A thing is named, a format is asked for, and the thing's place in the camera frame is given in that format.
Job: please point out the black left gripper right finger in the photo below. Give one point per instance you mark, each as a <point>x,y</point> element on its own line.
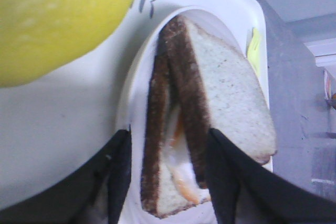
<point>271,199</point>

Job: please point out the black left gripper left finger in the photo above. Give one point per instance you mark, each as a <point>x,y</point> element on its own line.
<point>95,193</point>

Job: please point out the fried egg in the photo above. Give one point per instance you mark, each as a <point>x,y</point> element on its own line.
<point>176,157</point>

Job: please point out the bread slice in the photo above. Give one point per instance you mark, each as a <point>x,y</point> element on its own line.
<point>157,129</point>
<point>216,88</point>

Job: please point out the white round plate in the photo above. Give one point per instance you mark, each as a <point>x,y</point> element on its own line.
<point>134,98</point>

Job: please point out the white bear tray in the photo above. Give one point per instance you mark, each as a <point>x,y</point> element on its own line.
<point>53,125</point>

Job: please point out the yellow plastic fork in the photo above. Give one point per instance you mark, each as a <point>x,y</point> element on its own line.
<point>253,51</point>

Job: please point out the yellow lemon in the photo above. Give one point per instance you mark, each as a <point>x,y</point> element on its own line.
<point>38,36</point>

